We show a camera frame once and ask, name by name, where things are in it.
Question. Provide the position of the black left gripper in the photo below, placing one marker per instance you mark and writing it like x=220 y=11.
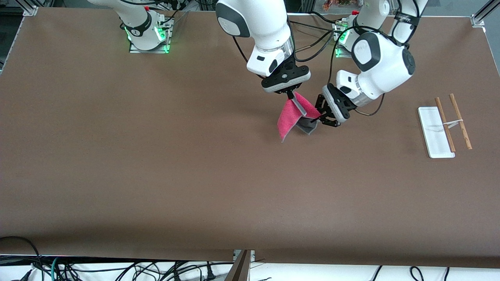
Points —
x=333 y=102

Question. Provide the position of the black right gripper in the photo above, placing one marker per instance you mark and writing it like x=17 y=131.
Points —
x=290 y=94

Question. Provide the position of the pink towel with grey edge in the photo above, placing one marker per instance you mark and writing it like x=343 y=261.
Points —
x=291 y=117

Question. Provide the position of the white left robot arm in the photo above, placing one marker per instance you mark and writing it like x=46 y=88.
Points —
x=383 y=58

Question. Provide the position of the white rack with wooden bars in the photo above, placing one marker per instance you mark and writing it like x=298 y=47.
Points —
x=435 y=132

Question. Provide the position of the orange object behind table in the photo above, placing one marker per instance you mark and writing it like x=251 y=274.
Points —
x=332 y=4

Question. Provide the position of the brown table cover sheet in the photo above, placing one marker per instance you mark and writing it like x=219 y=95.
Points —
x=156 y=156

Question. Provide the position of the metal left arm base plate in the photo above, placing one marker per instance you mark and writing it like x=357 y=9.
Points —
x=339 y=52

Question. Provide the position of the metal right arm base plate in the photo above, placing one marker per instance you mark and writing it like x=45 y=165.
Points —
x=150 y=51

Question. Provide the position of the aluminium frame profile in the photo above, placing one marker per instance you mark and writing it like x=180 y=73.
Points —
x=486 y=11
x=30 y=8

